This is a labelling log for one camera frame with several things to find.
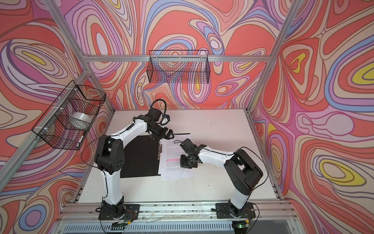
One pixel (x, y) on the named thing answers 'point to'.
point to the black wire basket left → (66, 120)
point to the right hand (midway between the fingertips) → (184, 168)
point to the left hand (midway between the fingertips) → (169, 133)
